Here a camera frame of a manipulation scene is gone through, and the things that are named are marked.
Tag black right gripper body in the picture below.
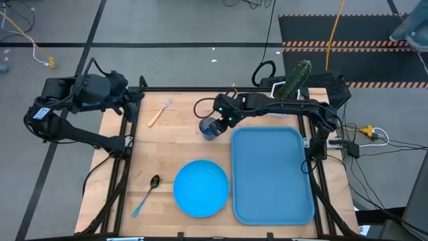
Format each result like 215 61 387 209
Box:
217 112 240 132

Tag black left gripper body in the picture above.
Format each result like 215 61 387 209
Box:
106 70 132 116

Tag dark blue plastic cup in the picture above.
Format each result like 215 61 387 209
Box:
199 116 219 141

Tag fork with orange handle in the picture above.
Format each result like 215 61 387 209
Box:
146 96 173 128

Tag round blue plate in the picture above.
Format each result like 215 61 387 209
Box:
173 159 231 218

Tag blue plastic tray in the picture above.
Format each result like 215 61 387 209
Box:
230 126 316 226

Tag spoon with teal handle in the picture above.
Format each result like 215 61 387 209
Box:
132 174 161 218

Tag white hexagonal plant pot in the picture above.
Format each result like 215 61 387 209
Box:
269 81 302 118

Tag green cactus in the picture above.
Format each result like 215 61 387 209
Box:
280 59 312 100

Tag grey connector hub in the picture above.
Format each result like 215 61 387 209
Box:
328 138 351 149

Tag black power adapter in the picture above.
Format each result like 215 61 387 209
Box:
346 142 360 159

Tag yellow power plug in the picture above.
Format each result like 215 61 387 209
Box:
354 124 375 138

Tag black hazard-striped floor mat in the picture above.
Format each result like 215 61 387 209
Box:
278 12 428 90

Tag grey chair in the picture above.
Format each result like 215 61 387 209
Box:
379 160 428 241

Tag person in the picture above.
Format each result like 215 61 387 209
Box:
389 0 428 53

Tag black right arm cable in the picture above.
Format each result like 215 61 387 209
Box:
193 98 218 120

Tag black metal table frame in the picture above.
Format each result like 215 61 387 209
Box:
82 76 358 241

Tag black hanging coiled cable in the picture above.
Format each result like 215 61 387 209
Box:
251 0 277 87

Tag yellow floor cable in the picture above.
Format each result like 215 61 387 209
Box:
0 11 56 70

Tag white floor cable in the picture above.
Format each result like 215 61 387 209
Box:
0 6 51 67

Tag yellow hanging cable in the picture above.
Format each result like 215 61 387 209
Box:
326 0 346 72

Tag white power cable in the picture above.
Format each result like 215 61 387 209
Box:
359 127 391 149

